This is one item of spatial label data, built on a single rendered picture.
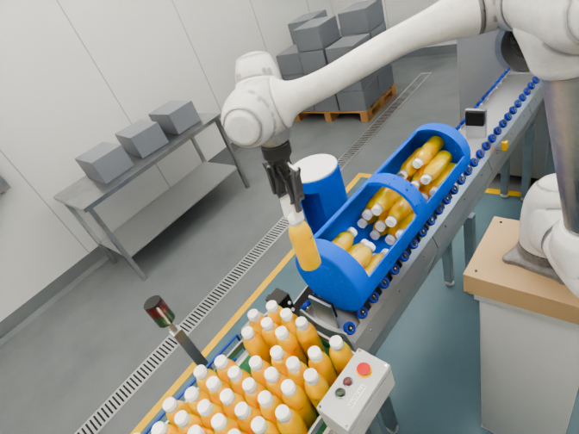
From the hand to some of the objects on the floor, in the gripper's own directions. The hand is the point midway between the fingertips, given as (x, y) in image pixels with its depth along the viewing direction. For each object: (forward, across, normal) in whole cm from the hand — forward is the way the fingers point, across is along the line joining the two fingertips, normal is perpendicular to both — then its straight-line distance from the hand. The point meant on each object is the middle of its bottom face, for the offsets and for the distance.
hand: (291, 209), depth 104 cm
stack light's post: (+150, +36, +25) cm, 156 cm away
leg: (+120, +29, -217) cm, 250 cm away
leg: (+120, +15, -218) cm, 250 cm away
